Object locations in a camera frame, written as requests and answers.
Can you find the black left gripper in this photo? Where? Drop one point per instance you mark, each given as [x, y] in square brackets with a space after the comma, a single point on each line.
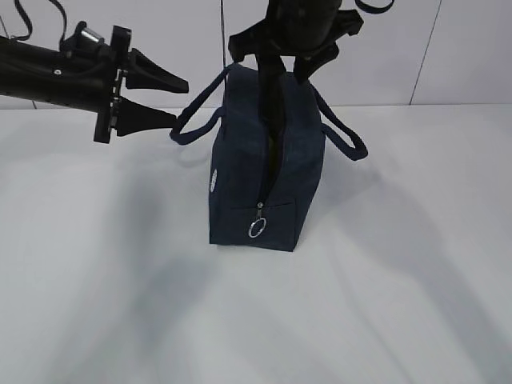
[95, 79]

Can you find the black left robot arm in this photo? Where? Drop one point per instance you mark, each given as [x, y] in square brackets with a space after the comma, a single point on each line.
[35, 73]

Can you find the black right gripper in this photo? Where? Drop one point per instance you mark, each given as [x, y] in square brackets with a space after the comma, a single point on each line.
[307, 30]

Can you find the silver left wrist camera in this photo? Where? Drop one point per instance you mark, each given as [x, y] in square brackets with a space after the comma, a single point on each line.
[83, 39]

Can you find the dark navy lunch bag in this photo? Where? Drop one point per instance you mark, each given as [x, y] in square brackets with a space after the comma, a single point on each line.
[248, 204]

